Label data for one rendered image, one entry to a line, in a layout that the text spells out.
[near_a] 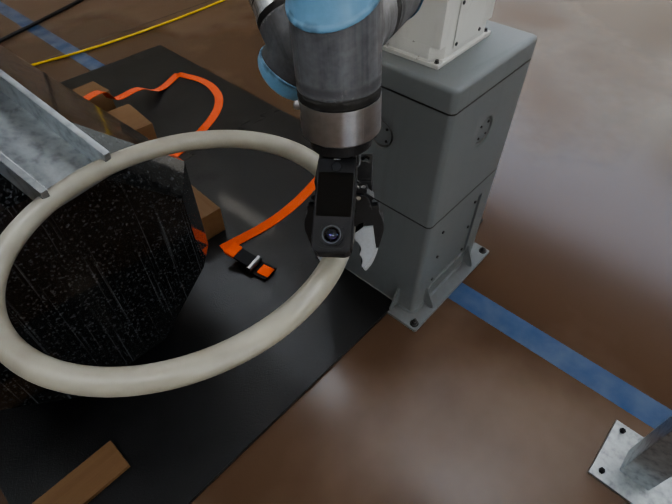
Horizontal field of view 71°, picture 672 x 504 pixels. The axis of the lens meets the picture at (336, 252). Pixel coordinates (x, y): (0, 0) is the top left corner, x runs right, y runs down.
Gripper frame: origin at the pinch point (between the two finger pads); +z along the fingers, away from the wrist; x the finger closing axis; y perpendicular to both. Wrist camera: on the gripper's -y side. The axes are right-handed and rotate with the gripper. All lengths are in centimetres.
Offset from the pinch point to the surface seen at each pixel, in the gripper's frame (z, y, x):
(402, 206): 40, 63, -11
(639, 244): 89, 101, -108
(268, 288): 81, 66, 36
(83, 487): 81, -5, 73
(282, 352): 83, 40, 27
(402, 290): 75, 62, -12
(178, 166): 23, 58, 50
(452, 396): 88, 30, -28
